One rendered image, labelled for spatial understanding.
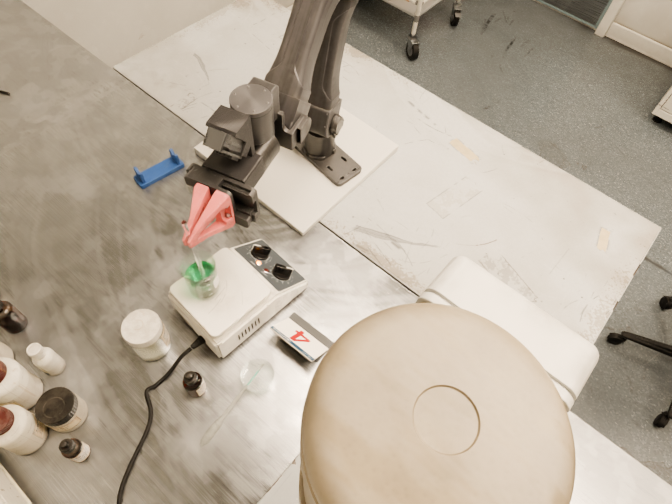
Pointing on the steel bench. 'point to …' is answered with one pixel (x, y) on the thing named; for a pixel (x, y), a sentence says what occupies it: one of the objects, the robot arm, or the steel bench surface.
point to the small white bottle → (46, 359)
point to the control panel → (269, 266)
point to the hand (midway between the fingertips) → (190, 239)
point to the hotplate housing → (243, 317)
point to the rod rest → (158, 170)
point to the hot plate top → (224, 303)
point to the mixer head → (446, 401)
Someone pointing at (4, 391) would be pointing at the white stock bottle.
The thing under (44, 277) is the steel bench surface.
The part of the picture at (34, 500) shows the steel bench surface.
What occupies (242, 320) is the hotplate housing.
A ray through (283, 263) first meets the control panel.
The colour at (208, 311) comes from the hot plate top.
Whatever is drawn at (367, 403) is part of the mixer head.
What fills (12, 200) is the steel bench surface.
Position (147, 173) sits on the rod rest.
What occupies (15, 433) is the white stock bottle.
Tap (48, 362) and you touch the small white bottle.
